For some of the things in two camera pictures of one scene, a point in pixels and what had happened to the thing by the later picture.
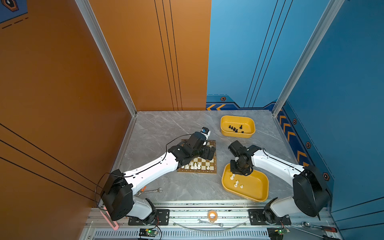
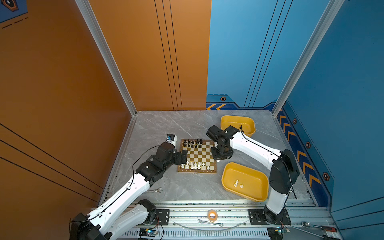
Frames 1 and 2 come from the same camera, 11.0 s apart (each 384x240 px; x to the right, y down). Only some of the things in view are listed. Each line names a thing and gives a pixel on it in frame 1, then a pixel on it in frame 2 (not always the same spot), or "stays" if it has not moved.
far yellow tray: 239,126 stays
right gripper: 245,171 to 227,155
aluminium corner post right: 333,8 stays
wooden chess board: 199,165 stays
